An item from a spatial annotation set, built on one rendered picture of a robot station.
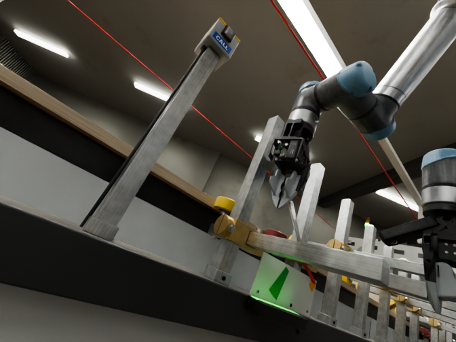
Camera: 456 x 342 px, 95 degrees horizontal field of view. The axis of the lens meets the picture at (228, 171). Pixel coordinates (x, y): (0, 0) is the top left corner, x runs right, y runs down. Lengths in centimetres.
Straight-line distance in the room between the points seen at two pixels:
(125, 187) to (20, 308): 20
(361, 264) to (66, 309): 43
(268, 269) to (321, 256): 21
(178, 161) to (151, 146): 558
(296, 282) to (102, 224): 51
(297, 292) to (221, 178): 525
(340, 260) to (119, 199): 36
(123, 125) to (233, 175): 343
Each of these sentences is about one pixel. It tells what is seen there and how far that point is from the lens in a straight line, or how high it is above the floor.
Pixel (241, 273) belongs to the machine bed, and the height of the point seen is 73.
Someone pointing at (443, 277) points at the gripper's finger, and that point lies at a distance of 61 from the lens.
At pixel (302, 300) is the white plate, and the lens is 72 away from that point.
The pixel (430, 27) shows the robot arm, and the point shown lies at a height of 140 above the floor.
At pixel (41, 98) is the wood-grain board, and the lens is 60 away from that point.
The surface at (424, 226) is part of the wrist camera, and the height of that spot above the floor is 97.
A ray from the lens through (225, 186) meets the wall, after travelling 576.
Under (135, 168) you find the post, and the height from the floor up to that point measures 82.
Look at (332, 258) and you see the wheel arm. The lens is 40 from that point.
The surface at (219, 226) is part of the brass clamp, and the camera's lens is 49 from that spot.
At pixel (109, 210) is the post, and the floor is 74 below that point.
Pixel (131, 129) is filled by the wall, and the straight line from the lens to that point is 666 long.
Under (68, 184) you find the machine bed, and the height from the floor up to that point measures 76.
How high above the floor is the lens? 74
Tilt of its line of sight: 22 degrees up
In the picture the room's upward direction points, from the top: 24 degrees clockwise
